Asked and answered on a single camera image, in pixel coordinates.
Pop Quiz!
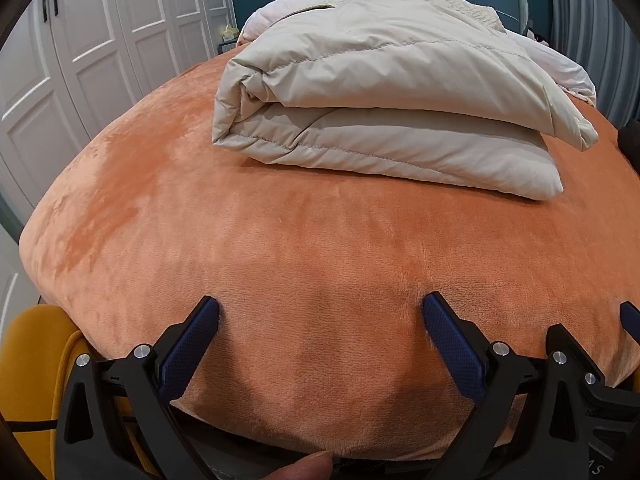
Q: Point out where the orange fleece blanket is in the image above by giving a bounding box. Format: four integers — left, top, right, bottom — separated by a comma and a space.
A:
20, 45, 640, 461

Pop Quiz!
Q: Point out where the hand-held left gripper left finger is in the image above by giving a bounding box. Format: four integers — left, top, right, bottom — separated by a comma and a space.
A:
56, 296, 220, 480

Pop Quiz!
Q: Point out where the white duvet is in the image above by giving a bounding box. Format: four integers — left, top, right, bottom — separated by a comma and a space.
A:
239, 0, 598, 106

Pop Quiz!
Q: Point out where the grey curtain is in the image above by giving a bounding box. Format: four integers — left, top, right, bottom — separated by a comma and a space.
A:
542, 0, 640, 126

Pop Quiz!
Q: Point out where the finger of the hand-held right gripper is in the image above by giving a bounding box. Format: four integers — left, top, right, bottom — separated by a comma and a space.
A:
546, 324, 640, 413
620, 301, 640, 333

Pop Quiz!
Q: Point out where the beige padded jacket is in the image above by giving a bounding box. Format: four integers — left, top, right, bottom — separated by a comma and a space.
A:
211, 0, 600, 202

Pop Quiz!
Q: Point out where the yellow chair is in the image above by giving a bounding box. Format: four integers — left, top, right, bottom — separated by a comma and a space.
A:
0, 305, 136, 480

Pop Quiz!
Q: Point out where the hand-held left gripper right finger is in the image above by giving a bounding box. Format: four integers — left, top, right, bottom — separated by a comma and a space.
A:
422, 294, 596, 480

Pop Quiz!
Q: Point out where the white panelled wardrobe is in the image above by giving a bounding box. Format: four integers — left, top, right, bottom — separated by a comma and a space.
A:
0, 0, 231, 211

